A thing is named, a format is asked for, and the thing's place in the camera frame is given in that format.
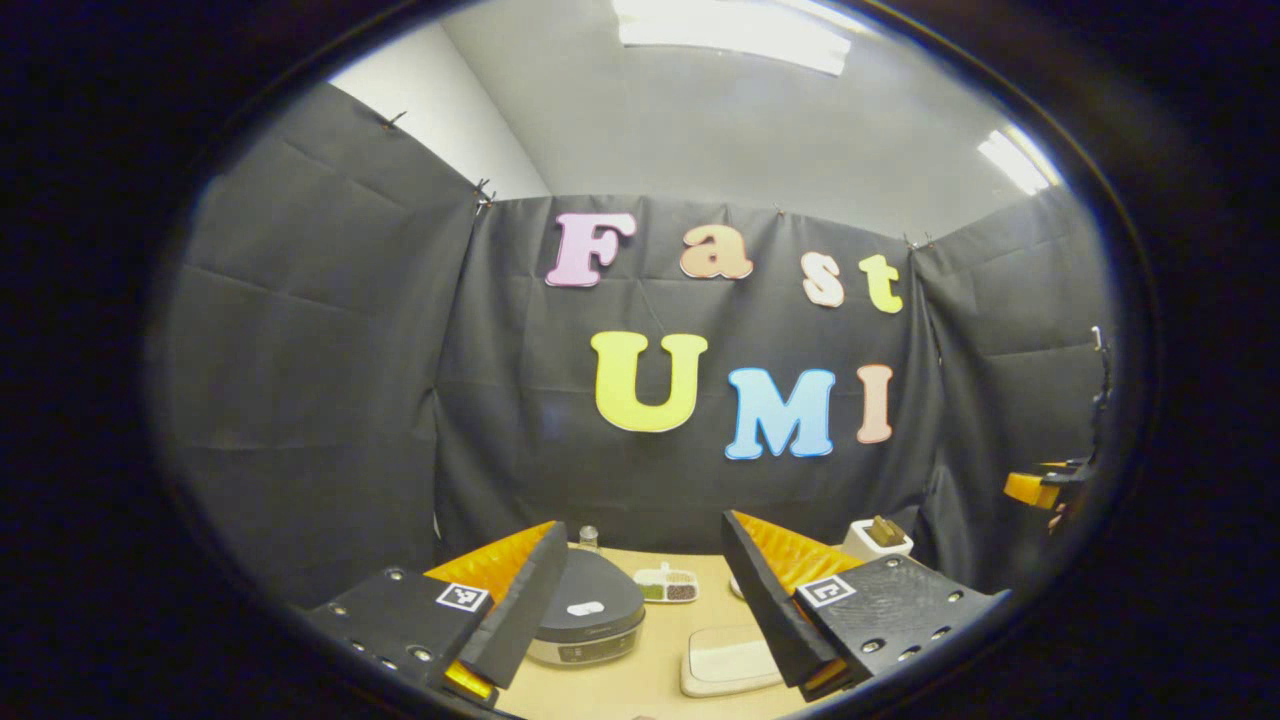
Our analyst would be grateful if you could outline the white divided grain dish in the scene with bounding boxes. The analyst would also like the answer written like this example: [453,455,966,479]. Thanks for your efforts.
[633,562,701,605]

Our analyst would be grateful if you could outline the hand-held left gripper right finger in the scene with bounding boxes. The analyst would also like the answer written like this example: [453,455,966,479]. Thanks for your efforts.
[720,510,1011,703]

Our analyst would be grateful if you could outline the dark grey rice cooker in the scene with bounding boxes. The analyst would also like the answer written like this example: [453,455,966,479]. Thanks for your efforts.
[527,548,647,668]

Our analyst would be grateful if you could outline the white toaster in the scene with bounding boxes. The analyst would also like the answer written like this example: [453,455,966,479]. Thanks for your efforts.
[842,518,915,563]

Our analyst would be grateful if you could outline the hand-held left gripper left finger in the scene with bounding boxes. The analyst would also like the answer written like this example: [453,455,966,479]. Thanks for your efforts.
[300,520,569,706]

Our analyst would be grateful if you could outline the black backdrop cloth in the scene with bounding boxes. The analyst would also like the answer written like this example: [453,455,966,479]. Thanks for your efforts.
[150,85,1116,611]

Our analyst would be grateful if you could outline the small ceiling light panel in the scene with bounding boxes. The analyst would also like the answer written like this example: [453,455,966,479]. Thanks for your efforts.
[977,125,1063,196]

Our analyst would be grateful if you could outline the large ceiling light panel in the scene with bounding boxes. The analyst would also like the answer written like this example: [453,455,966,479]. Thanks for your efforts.
[612,0,871,76]

